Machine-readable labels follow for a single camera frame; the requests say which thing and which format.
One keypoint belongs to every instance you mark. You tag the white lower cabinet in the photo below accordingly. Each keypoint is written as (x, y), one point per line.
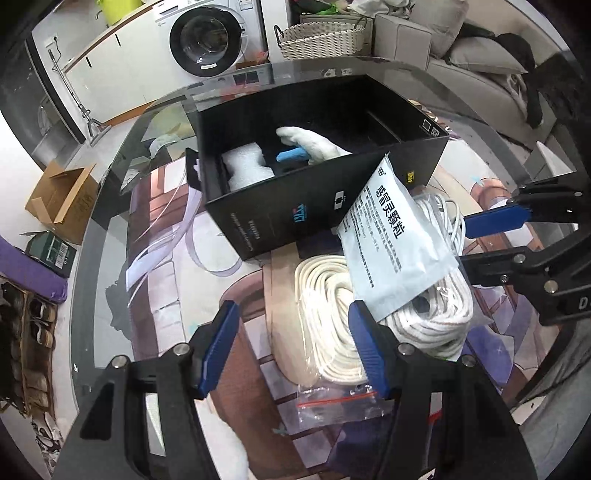
(124, 74)

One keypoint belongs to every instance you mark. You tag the pile of clothes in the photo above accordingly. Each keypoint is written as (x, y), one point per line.
(369, 7)

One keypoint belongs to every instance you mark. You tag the grey cushion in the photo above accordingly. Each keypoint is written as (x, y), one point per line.
(485, 55)

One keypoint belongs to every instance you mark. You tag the white foam wrap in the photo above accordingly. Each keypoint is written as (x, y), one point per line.
(247, 166)

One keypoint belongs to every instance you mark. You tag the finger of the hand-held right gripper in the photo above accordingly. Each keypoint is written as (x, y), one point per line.
(494, 220)
(503, 272)

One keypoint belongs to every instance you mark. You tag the green plastic bucket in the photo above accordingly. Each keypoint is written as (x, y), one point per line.
(117, 11)

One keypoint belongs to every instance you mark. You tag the dark green box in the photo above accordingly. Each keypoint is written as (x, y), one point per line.
(51, 254)

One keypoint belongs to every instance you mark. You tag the beige sofa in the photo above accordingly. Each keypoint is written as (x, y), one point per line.
(461, 83)

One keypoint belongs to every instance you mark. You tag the clear zip bag red seal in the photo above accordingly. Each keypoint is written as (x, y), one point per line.
(337, 406)

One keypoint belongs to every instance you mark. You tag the small blue cloth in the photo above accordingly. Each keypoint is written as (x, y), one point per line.
(291, 155)

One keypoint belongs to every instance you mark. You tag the wooden shoe rack with shoes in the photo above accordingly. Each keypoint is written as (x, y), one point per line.
(39, 323)

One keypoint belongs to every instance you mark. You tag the dark glass door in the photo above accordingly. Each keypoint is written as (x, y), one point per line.
(41, 106)

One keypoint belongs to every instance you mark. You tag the white fluffy cloth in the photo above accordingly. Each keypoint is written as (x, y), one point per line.
(226, 447)

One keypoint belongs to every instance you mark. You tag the white wicker basket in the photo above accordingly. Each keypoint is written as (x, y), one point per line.
(323, 41)

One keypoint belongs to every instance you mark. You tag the green white medicine packet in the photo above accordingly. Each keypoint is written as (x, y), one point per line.
(397, 240)

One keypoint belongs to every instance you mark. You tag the black cardboard box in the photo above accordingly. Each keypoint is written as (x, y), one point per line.
(277, 217)

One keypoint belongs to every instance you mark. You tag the black garment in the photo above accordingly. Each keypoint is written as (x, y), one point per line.
(526, 60)

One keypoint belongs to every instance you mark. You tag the metal mop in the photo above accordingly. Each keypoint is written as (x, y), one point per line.
(83, 110)

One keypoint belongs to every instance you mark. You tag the brown cardboard box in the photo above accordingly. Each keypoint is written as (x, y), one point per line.
(60, 203)

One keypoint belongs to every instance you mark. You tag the printed table mat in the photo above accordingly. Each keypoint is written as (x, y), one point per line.
(258, 323)

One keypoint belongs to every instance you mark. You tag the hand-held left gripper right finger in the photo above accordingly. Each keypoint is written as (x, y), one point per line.
(369, 350)

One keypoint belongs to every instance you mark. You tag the white washing machine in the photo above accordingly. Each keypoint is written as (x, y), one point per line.
(207, 41)

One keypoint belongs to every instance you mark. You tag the white plush toy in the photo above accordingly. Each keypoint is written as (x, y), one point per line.
(318, 143)

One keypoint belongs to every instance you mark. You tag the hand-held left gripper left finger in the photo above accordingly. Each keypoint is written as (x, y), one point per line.
(221, 346)

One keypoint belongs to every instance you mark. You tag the purple rolled mat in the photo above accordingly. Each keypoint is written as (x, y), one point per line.
(32, 272)

